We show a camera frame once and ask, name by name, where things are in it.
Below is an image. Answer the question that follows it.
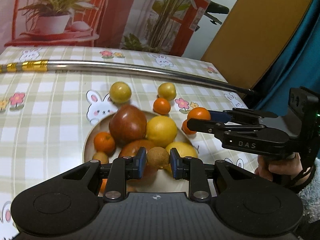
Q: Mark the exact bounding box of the printed room backdrop poster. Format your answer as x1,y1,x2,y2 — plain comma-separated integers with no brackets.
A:
0,0,223,57

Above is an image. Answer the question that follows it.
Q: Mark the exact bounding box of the telescopic metal pole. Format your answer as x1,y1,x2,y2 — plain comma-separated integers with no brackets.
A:
1,60,254,94

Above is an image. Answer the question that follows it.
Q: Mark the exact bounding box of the green yellow round fruit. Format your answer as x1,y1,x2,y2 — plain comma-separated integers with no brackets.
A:
110,81,132,103

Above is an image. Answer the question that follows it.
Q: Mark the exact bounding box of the black exercise bike seat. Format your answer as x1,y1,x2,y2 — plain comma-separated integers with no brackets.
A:
204,1,229,25

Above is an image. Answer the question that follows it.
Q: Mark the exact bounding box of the small brown longan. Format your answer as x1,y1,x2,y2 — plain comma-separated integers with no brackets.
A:
146,147,170,170

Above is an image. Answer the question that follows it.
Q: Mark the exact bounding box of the brown longan fruit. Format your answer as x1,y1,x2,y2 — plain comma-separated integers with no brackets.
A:
92,152,109,164

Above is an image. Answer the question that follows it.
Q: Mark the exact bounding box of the large yellow lemon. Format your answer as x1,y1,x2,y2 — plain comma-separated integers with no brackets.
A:
145,116,178,148

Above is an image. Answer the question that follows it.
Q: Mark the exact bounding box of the person right hand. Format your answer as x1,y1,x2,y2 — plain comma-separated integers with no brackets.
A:
254,152,303,181

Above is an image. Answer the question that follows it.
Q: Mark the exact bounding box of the brown wooden board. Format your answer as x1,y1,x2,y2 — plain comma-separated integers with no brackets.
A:
201,0,312,89

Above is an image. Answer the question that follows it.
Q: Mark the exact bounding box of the teal curtain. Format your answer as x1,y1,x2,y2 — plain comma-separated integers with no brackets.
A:
246,0,319,115

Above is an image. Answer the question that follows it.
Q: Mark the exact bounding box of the dark red apple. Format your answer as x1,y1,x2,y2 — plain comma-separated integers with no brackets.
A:
118,139,156,157

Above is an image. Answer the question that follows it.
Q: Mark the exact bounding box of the small orange tangerine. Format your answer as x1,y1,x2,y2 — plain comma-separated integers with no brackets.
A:
93,132,116,155

